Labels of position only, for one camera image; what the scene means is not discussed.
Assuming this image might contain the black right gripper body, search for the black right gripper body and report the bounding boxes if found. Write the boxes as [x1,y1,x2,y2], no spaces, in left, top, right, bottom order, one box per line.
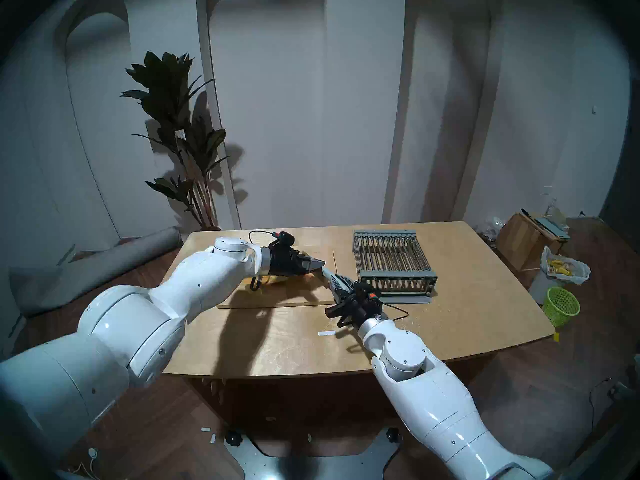
[324,283,385,329]

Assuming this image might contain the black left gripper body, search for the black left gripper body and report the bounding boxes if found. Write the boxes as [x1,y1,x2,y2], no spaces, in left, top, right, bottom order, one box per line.
[268,247,314,278]

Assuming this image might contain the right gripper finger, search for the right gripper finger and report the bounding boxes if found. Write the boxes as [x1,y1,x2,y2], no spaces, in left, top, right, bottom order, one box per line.
[322,272,344,305]
[328,271,359,295]

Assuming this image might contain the wooden cutting board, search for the wooden cutting board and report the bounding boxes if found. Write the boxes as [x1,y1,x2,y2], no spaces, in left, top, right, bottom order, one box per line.
[216,246,341,310]

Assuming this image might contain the grey blue flat board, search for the grey blue flat board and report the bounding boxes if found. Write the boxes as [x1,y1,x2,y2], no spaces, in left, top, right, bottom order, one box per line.
[532,215,571,240]

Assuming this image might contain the white bag of banana peels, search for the white bag of banana peels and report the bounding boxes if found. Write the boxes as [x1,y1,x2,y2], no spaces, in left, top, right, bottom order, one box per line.
[540,246,592,286]

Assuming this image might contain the grey slotted knife rack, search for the grey slotted knife rack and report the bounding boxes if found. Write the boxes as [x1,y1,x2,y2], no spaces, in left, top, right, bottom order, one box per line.
[352,229,440,305]

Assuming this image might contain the clear plastic bag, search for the clear plastic bag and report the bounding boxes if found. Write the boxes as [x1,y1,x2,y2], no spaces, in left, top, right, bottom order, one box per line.
[477,216,506,247]

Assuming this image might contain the cardboard box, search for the cardboard box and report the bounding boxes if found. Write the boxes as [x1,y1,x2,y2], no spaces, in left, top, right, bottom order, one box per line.
[495,213,568,272]

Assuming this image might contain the rolled grey mat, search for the rolled grey mat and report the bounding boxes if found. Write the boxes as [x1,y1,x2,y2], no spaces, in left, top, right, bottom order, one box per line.
[7,226,182,319]

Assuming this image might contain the green mesh basket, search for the green mesh basket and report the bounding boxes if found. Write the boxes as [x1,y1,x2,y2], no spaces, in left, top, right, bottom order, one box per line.
[541,287,581,329]

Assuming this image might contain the tall potted green plant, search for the tall potted green plant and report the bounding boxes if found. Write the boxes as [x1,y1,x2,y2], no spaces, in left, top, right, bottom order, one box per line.
[120,51,231,232]

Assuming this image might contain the clear plastic bottle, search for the clear plastic bottle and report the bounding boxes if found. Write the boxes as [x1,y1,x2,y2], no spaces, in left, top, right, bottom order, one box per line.
[545,198,568,230]

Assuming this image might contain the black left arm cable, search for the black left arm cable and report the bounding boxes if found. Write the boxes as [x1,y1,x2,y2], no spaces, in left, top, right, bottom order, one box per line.
[248,230,275,291]

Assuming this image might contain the grey metal robot base plate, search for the grey metal robot base plate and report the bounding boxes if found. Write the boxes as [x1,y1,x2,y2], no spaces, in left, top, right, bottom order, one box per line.
[223,426,404,480]

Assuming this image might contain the black floor cable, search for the black floor cable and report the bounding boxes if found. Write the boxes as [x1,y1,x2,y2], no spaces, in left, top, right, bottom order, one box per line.
[588,376,613,435]

